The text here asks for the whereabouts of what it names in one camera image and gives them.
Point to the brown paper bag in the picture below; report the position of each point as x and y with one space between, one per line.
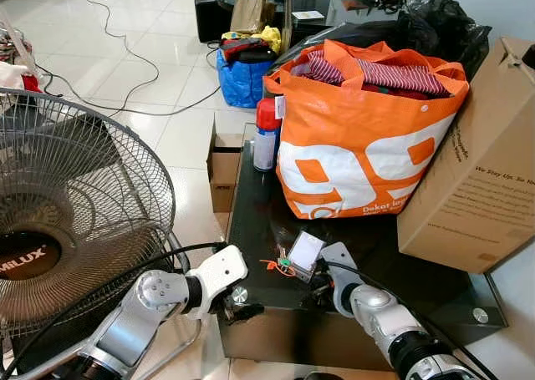
249 14

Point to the blue bag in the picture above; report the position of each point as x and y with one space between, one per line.
242 83

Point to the grey metal cage fan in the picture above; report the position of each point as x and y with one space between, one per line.
75 205

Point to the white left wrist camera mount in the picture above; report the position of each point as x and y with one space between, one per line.
219 271

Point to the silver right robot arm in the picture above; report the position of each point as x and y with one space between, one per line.
393 321

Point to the orange white shopping bag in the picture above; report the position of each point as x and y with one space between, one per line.
359 159

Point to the clear bag with red items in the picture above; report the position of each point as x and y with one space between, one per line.
15 63

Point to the small white box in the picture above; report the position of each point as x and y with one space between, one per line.
306 253

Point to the red striped cloth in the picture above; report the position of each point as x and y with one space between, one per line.
393 75

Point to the small brown cardboard box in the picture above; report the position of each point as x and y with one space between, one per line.
224 167

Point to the dark glass table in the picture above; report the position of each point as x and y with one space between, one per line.
334 0

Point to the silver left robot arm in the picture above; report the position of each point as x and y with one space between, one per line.
134 313

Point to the yellow cloth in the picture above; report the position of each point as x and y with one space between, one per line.
269 38

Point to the white paper sheet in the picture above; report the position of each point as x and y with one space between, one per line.
308 15

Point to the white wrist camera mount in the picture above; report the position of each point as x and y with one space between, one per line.
219 271
341 271

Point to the keys with orange tag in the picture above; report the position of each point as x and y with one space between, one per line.
276 267

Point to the white spray can red cap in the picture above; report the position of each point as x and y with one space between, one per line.
266 134

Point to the large brown cardboard box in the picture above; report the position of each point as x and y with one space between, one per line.
481 179

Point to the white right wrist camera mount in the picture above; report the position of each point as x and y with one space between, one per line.
341 271

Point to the black plastic rubbish bag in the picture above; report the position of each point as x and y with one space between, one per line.
435 25

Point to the black glass coffee table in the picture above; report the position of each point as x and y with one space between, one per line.
368 246

